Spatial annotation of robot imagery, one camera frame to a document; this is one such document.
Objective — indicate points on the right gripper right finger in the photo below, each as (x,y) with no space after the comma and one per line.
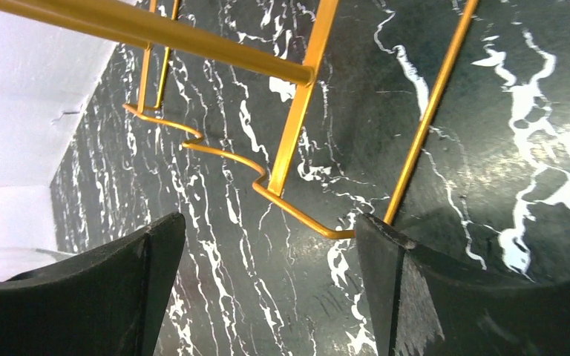
(423,302)

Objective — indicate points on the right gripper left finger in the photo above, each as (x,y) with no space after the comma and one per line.
(110,300)

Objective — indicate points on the blue wine glass front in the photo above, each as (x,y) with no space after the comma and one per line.
(15,260)

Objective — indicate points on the gold wire glass rack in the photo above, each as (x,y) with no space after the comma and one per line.
(124,23)

